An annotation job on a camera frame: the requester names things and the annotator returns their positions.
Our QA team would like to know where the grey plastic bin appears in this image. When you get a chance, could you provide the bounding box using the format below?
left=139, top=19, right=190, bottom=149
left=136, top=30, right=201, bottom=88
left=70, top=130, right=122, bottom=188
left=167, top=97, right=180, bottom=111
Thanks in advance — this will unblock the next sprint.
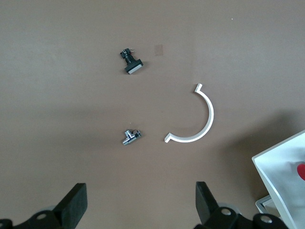
left=255, top=194, right=282, bottom=217

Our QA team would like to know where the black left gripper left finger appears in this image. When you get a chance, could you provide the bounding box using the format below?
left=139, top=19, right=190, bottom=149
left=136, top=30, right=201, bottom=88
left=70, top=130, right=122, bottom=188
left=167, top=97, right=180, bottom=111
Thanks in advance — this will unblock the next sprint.
left=0, top=182, right=89, bottom=229

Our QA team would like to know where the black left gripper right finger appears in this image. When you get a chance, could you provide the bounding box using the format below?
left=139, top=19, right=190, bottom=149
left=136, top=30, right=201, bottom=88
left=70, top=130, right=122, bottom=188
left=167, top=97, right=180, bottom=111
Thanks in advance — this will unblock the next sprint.
left=193, top=181, right=289, bottom=229

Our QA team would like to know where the black switch with grey cap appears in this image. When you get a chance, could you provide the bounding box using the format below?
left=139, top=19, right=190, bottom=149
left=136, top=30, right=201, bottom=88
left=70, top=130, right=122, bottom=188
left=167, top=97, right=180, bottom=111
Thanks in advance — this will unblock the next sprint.
left=118, top=47, right=144, bottom=75

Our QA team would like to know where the silver metal tee fitting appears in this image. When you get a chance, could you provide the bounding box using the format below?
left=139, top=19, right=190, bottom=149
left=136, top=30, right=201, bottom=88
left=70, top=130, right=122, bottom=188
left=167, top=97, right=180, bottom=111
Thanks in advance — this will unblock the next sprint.
left=122, top=129, right=142, bottom=146

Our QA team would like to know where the white plastic panel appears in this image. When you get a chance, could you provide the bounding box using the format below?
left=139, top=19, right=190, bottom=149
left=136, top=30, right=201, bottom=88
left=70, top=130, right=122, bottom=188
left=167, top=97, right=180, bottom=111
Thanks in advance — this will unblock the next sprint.
left=252, top=129, right=305, bottom=229

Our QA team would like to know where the white curved plastic bracket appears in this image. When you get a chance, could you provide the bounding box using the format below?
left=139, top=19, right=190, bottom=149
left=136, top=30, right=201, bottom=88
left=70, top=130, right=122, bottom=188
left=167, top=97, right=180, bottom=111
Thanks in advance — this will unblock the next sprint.
left=163, top=83, right=214, bottom=144

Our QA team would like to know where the red mushroom push button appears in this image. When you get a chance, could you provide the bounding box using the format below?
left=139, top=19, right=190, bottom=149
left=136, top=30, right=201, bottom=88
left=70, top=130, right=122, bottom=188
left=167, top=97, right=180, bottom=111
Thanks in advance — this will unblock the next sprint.
left=296, top=161, right=305, bottom=181

